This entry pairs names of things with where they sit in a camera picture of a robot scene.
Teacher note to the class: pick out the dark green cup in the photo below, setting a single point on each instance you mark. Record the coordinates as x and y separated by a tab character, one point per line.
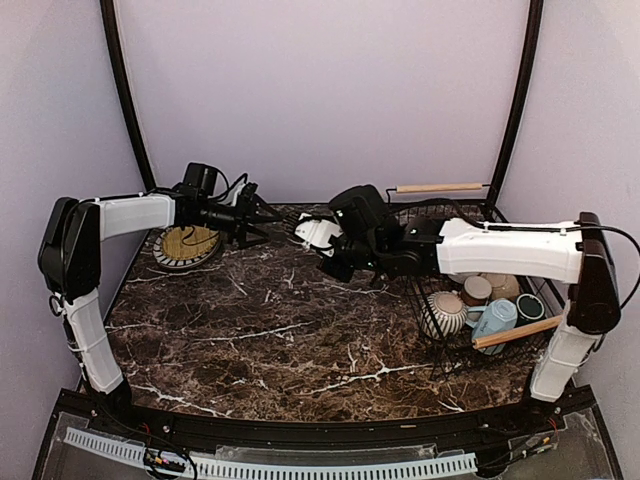
530	309

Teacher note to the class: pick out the left black frame post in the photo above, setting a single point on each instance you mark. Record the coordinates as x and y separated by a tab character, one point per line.
123	89

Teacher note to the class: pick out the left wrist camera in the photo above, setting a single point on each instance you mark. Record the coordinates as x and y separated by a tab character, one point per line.
200	180

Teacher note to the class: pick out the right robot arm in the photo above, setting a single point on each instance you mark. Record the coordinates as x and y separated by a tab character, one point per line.
574	253

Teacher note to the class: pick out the grey deer pattern plate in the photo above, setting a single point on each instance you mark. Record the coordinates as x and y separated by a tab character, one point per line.
212	257

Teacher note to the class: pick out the black frame post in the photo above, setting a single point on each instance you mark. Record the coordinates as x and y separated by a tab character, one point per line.
123	89
521	89

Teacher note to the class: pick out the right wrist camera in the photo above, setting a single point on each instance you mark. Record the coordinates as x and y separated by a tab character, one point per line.
354	213

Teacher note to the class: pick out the rear wooden rack handle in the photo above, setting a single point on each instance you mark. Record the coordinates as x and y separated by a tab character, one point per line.
436	188

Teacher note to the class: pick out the woven bamboo plate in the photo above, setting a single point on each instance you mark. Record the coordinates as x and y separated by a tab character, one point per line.
192	242

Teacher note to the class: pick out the black wire dish rack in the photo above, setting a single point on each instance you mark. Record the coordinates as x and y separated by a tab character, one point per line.
455	354

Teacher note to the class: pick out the right black frame post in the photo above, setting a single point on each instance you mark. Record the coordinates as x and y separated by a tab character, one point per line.
521	89

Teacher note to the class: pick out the white slotted cable duct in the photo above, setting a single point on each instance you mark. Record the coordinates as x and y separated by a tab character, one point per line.
252	463

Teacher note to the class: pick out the beige ceramic bowl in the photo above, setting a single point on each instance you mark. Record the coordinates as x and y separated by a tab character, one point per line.
504	286

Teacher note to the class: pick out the white ceramic bowl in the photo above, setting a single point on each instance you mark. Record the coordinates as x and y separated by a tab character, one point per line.
460	278

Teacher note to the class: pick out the front wooden rack handle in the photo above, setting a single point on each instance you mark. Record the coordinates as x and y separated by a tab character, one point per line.
516	333

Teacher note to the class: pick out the striped ceramic bowl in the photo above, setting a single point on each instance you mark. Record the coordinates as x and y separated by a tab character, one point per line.
444	314

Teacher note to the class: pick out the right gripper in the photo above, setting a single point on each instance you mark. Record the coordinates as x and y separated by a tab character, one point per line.
342	272

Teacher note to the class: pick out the white blue striped plate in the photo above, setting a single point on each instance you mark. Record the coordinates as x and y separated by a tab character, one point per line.
162	252

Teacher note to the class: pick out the wooden rack handle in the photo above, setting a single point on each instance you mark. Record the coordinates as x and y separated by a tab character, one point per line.
436	188
516	333

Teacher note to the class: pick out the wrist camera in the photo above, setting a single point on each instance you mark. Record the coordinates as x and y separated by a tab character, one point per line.
354	213
200	180

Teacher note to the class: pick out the brown ceramic cup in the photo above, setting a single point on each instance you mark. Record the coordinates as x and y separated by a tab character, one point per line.
476	291

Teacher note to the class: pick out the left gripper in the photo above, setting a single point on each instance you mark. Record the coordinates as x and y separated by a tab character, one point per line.
244	222

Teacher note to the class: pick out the lime green plastic plate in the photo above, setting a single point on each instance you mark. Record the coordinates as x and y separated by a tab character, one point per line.
291	219

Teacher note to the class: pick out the light blue mug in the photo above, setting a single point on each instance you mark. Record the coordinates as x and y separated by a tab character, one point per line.
498	316

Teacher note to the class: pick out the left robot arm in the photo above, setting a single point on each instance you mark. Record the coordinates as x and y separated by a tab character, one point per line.
70	256

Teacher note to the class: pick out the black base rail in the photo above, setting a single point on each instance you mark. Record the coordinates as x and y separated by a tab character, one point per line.
480	428

